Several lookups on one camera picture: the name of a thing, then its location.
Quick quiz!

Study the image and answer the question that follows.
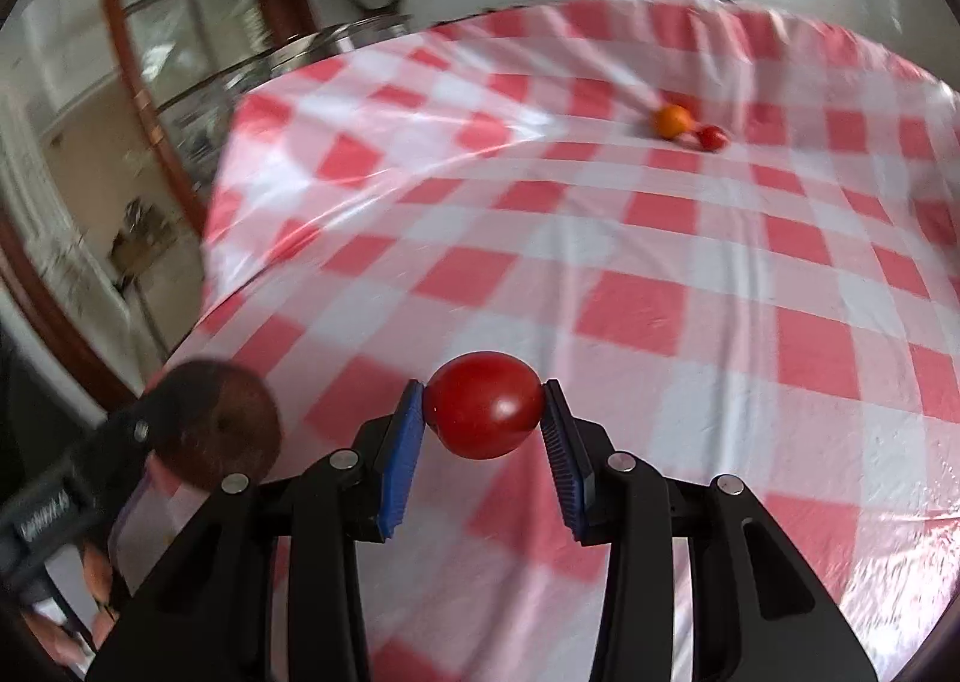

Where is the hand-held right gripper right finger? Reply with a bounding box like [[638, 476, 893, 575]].
[[541, 378, 878, 682]]

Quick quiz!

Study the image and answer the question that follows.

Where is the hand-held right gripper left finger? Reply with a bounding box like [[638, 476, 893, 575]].
[[90, 379, 427, 682]]

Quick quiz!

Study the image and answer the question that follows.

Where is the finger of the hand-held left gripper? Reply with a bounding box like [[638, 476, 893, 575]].
[[90, 370, 181, 495]]

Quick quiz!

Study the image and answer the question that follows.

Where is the dark purple passion fruit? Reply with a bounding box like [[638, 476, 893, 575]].
[[150, 359, 284, 493]]

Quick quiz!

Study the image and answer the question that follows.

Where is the large red tomato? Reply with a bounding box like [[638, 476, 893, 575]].
[[425, 352, 545, 462]]

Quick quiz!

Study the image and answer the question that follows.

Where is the person's left hand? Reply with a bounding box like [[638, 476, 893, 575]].
[[22, 543, 125, 664]]

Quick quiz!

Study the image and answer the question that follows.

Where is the red white checkered tablecloth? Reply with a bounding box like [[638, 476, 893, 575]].
[[105, 0, 960, 682]]

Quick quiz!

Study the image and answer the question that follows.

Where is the small orange citrus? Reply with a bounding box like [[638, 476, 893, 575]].
[[652, 104, 695, 141]]

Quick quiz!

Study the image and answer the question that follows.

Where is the glass window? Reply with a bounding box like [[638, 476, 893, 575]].
[[0, 0, 301, 413]]

